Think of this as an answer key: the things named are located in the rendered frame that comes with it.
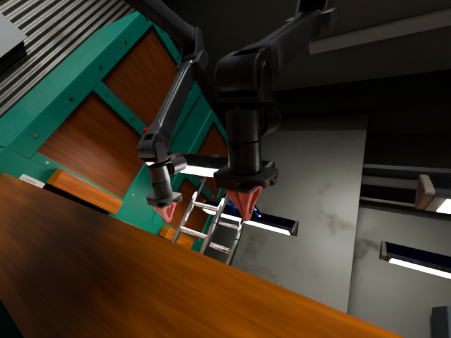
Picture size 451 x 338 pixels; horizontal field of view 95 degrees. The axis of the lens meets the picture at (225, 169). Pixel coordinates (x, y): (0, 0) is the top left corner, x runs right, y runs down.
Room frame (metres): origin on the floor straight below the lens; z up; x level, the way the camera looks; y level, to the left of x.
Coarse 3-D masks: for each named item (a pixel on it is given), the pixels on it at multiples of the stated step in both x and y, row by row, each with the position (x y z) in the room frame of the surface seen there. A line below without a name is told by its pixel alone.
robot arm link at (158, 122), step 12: (180, 60) 0.58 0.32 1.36; (192, 60) 0.53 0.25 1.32; (204, 60) 0.53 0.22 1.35; (180, 72) 0.55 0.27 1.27; (192, 72) 0.55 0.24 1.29; (180, 84) 0.54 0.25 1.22; (192, 84) 0.57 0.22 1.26; (168, 96) 0.55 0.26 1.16; (180, 96) 0.55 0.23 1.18; (168, 108) 0.54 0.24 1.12; (180, 108) 0.57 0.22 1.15; (156, 120) 0.55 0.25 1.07; (168, 120) 0.56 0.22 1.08; (156, 132) 0.54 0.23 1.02; (168, 132) 0.56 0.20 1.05; (144, 144) 0.56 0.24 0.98; (168, 144) 0.58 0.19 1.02; (144, 156) 0.59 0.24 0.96
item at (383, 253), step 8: (384, 248) 0.80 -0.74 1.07; (392, 248) 0.79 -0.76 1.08; (400, 248) 0.78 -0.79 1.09; (408, 248) 0.77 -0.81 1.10; (384, 256) 0.80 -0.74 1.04; (392, 256) 0.78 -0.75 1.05; (400, 256) 0.77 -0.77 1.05; (408, 256) 0.75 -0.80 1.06; (416, 256) 0.74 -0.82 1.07; (424, 256) 0.73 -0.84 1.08; (432, 256) 0.72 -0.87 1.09; (440, 256) 0.72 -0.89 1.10; (448, 256) 0.71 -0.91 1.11; (416, 264) 0.74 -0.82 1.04; (424, 264) 0.72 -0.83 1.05; (432, 264) 0.71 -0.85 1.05; (440, 264) 0.70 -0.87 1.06; (448, 264) 0.69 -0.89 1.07; (448, 272) 0.69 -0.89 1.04
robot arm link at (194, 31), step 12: (132, 0) 0.38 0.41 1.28; (144, 0) 0.38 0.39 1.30; (156, 0) 0.39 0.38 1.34; (144, 12) 0.41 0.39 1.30; (156, 12) 0.41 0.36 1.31; (168, 12) 0.43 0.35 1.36; (156, 24) 0.45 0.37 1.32; (168, 24) 0.45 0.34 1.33; (180, 24) 0.46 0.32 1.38; (180, 36) 0.49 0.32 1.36; (192, 36) 0.50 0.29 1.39; (192, 48) 0.56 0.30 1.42; (204, 48) 0.54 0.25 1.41
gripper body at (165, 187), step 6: (168, 180) 0.63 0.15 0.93; (156, 186) 0.63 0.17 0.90; (162, 186) 0.63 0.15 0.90; (168, 186) 0.64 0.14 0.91; (156, 192) 0.64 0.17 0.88; (162, 192) 0.64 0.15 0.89; (168, 192) 0.65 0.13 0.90; (174, 192) 0.68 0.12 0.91; (150, 198) 0.67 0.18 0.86; (156, 198) 0.66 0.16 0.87; (162, 198) 0.65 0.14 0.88; (168, 198) 0.65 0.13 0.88; (174, 198) 0.65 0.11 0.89; (180, 198) 0.66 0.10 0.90; (168, 204) 0.64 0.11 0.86
